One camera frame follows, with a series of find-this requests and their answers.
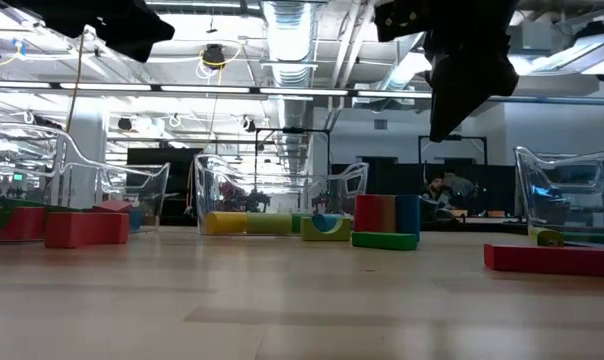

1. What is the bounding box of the natural wood cylinder block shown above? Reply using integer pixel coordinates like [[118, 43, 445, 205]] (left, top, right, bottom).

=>
[[380, 194, 398, 234]]

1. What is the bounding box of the black metal station frame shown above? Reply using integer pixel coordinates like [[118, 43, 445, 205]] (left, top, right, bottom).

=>
[[417, 133, 488, 166]]

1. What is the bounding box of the person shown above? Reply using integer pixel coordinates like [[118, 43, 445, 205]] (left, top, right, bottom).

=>
[[421, 172, 478, 221]]

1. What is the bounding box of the large black screen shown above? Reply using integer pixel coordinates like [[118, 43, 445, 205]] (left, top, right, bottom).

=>
[[126, 147, 206, 216]]

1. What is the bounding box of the light green long block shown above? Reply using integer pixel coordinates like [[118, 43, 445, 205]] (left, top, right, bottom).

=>
[[245, 213, 293, 236]]

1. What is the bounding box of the clear plastic bin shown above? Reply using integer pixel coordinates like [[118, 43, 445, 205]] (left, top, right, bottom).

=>
[[514, 145, 604, 246], [194, 153, 370, 236], [0, 122, 172, 236]]

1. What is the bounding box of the red rectangular block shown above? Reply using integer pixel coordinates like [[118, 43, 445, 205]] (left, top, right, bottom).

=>
[[44, 211, 131, 250], [483, 243, 604, 279]]

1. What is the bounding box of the small light green block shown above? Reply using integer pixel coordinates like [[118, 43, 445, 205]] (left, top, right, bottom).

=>
[[528, 227, 566, 248]]

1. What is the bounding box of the black ceiling cord reel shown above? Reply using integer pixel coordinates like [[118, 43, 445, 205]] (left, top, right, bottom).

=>
[[200, 43, 228, 69]]

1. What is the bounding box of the long ceiling light strip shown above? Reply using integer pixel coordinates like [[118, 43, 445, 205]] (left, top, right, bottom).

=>
[[356, 90, 433, 100], [259, 87, 350, 97], [0, 79, 52, 90], [160, 84, 252, 94], [59, 82, 153, 92]]

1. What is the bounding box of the black partition panel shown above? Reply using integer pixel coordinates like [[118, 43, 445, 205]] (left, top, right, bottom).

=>
[[331, 162, 516, 217]]

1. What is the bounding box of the red cylinder block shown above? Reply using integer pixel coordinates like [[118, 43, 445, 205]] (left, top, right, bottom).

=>
[[354, 194, 383, 234]]

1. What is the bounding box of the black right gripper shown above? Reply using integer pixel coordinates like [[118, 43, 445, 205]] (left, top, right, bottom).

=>
[[374, 0, 521, 143]]

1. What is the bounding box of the yellow cylinder block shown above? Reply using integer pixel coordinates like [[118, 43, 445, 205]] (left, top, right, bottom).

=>
[[204, 211, 248, 236]]

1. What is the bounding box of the light green arch block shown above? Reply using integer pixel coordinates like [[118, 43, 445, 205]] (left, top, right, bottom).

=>
[[300, 215, 353, 243]]

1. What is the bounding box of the red arch block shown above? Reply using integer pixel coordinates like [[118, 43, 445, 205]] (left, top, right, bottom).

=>
[[0, 206, 46, 242]]

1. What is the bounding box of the green cylinder block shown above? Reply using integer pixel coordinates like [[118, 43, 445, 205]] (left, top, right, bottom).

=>
[[290, 213, 313, 234]]

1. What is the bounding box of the yellow cable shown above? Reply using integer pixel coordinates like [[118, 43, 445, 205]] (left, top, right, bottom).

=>
[[64, 29, 87, 134]]

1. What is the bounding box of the red chair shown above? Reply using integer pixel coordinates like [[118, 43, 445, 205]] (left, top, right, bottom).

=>
[[216, 179, 246, 214]]

